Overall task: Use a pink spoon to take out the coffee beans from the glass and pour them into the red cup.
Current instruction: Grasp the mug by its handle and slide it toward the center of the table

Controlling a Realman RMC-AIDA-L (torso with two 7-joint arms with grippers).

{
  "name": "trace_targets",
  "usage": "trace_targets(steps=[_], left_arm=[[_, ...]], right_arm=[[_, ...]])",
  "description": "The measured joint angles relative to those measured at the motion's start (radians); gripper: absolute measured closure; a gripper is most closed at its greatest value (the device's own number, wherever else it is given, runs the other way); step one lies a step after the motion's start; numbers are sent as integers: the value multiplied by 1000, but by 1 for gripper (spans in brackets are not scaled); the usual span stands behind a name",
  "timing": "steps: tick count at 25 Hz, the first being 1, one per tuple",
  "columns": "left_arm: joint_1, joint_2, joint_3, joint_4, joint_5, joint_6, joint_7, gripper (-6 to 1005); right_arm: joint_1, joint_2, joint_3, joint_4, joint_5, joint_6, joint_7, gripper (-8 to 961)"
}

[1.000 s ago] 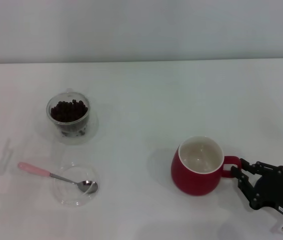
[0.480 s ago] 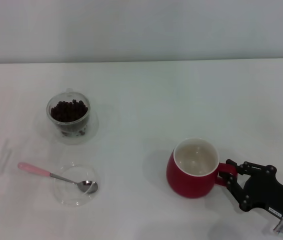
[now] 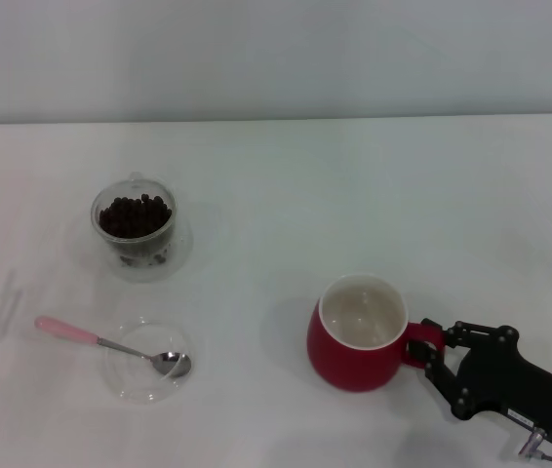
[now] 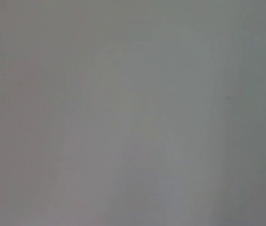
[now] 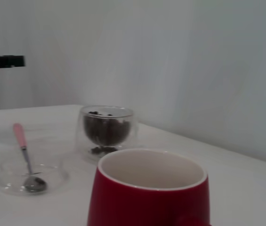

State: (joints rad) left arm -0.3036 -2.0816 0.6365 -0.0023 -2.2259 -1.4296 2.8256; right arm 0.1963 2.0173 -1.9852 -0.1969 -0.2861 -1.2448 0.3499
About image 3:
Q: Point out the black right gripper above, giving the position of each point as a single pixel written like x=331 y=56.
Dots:
x=510 y=375

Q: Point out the red mug white inside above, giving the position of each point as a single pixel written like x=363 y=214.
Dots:
x=339 y=363

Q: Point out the glass cup with spout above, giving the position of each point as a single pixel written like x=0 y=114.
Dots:
x=178 y=246

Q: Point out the heap of coffee beans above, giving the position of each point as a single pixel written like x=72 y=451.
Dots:
x=132 y=217

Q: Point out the clear glass saucer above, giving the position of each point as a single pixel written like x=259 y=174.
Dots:
x=130 y=375

